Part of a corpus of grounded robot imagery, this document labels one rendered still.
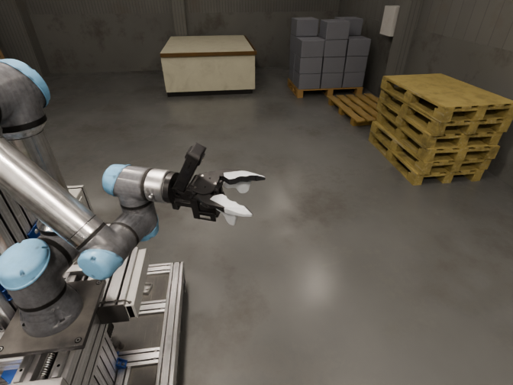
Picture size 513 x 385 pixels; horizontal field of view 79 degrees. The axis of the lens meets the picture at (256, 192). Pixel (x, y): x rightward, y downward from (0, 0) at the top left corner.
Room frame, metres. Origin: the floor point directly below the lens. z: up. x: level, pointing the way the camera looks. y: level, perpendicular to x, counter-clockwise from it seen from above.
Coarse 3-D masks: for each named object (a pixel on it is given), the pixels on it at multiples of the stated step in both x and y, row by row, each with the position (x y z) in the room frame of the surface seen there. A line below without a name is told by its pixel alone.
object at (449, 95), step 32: (384, 96) 4.09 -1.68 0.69; (416, 96) 3.51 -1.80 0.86; (448, 96) 3.31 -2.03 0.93; (480, 96) 3.31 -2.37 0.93; (384, 128) 3.93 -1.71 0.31; (416, 128) 3.56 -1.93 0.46; (448, 128) 3.18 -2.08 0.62; (480, 128) 3.18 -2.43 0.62; (416, 160) 3.32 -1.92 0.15; (448, 160) 3.04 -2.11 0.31; (480, 160) 3.09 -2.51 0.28
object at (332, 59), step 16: (304, 32) 6.71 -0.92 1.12; (320, 32) 6.68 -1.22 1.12; (336, 32) 6.33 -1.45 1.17; (352, 32) 6.85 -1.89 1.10; (304, 48) 6.25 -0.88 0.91; (320, 48) 6.30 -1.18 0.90; (336, 48) 6.33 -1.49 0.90; (352, 48) 6.38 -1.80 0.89; (368, 48) 6.42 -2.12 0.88; (304, 64) 6.25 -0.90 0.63; (320, 64) 6.29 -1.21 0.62; (336, 64) 6.35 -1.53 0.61; (352, 64) 6.39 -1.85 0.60; (288, 80) 7.09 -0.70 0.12; (304, 80) 6.25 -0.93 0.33; (320, 80) 6.30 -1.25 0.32; (336, 80) 6.35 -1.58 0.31; (352, 80) 6.40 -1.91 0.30
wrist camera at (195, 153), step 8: (200, 144) 0.57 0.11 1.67; (192, 152) 0.54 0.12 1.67; (200, 152) 0.55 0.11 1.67; (192, 160) 0.54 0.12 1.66; (200, 160) 0.55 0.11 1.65; (184, 168) 0.55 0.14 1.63; (192, 168) 0.54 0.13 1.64; (184, 176) 0.55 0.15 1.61; (176, 184) 0.56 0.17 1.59; (184, 184) 0.55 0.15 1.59
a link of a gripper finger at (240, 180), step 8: (224, 176) 0.58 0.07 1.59; (232, 176) 0.58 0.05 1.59; (240, 176) 0.58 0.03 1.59; (248, 176) 0.59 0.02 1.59; (256, 176) 0.59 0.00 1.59; (264, 176) 0.59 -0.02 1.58; (224, 184) 0.59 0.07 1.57; (232, 184) 0.59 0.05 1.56; (240, 184) 0.60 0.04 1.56; (248, 184) 0.60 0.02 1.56; (240, 192) 0.60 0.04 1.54
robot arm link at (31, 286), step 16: (32, 240) 0.59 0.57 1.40; (48, 240) 0.61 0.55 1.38; (16, 256) 0.54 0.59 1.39; (32, 256) 0.54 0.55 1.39; (48, 256) 0.56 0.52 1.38; (64, 256) 0.59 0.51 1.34; (0, 272) 0.50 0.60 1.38; (16, 272) 0.50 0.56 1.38; (32, 272) 0.51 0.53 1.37; (48, 272) 0.53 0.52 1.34; (64, 272) 0.58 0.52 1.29; (16, 288) 0.49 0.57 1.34; (32, 288) 0.50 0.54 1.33; (48, 288) 0.52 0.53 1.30; (16, 304) 0.50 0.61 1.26; (32, 304) 0.49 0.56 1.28
